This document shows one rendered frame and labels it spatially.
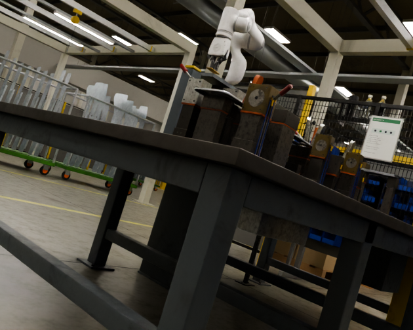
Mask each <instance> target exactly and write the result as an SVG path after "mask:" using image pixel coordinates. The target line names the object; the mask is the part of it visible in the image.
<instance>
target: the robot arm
mask: <svg viewBox="0 0 413 330"><path fill-rule="evenodd" d="M264 43H265V40H264V36H263V35H262V32H261V31H260V30H259V29H258V28H257V26H256V23H255V17H254V12H253V10H251V9H241V10H237V9H235V8H233V7H225V8H224V11H223V13H222V17H221V20H220V23H219V26H218V30H217V32H216V37H215V38H214V39H213V41H212V43H211V45H210V48H209V50H208V56H207V58H208V59H210V61H211V64H210V67H211V68H214V70H215V71H218V68H219V65H220V64H221V63H222V62H223V61H226V60H227V56H228V54H229V50H230V51H231V56H232V59H231V64H230V67H229V71H228V73H227V76H226V78H225V79H224V80H225V81H226V82H228V83H229V84H231V85H232V86H234V85H236V84H238V83H239V82H240V81H241V80H242V79H243V76H244V74H245V70H246V60H245V57H244V56H243V55H242V54H241V49H242V48H245V49H249V50H255V51H257V50H261V49H262V48H263V47H264ZM211 56H212V57H211ZM216 59H217V61H216ZM215 61H216V63H215Z"/></svg>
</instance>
